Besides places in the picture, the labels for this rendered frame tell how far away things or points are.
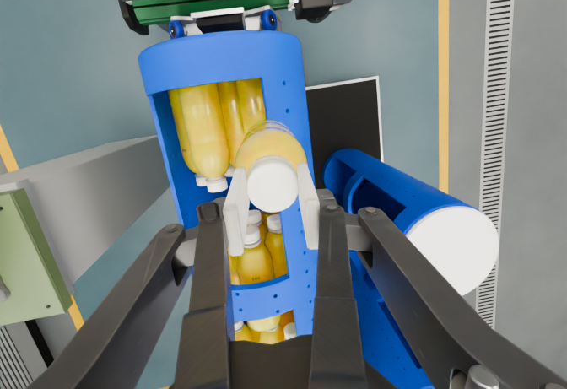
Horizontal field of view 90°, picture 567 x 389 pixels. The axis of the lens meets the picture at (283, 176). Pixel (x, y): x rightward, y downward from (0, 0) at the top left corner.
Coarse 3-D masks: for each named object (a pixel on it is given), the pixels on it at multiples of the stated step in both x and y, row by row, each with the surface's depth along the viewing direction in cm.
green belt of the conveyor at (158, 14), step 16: (144, 0) 65; (160, 0) 65; (176, 0) 65; (192, 0) 66; (208, 0) 66; (224, 0) 66; (240, 0) 67; (256, 0) 67; (272, 0) 68; (288, 0) 68; (144, 16) 66; (160, 16) 67
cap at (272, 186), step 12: (264, 168) 20; (276, 168) 20; (288, 168) 21; (252, 180) 21; (264, 180) 21; (276, 180) 21; (288, 180) 21; (252, 192) 21; (264, 192) 21; (276, 192) 21; (288, 192) 21; (264, 204) 21; (276, 204) 21; (288, 204) 21
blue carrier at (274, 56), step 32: (224, 32) 38; (256, 32) 40; (160, 64) 41; (192, 64) 39; (224, 64) 39; (256, 64) 41; (288, 64) 44; (160, 96) 55; (288, 96) 45; (160, 128) 52; (192, 192) 63; (224, 192) 71; (192, 224) 63; (288, 224) 48; (288, 256) 49; (256, 288) 49; (288, 288) 51
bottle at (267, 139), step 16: (256, 128) 30; (272, 128) 28; (288, 128) 35; (240, 144) 28; (256, 144) 24; (272, 144) 24; (288, 144) 24; (240, 160) 25; (256, 160) 22; (288, 160) 23; (304, 160) 25
